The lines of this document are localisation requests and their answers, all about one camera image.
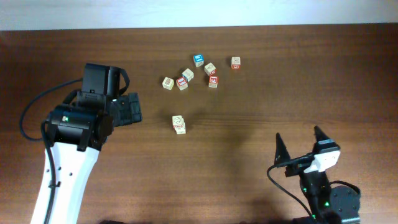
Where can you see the pineapple wooden block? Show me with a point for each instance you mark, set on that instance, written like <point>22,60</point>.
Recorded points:
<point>168,83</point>

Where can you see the red R wooden block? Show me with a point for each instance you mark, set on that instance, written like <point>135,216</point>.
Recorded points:
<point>213,81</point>

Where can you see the far right red block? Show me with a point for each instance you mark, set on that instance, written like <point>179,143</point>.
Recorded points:
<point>235,62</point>

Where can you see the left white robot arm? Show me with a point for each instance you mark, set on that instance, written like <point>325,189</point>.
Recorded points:
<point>74,133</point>

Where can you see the green N wooden block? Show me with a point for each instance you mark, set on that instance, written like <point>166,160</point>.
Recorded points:
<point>180,128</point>

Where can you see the plain top red-side block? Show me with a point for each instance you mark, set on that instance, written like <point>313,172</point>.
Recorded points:
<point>210,69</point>

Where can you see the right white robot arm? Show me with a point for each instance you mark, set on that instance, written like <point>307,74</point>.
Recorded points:
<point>328,202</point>

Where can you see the red I wooden block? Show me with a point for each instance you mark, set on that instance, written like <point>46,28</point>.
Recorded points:
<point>181,83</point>

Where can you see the blue top wooden block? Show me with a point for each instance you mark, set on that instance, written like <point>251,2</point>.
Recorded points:
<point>198,60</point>

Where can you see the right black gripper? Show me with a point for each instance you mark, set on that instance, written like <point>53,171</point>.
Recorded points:
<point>298,166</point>

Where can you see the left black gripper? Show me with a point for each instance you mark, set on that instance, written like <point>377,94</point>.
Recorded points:
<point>128,109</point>

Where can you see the plain top blue-side block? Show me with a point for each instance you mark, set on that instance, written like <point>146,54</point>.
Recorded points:
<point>188,74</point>

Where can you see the number 2 wooden block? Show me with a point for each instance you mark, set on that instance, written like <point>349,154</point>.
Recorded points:
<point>177,121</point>

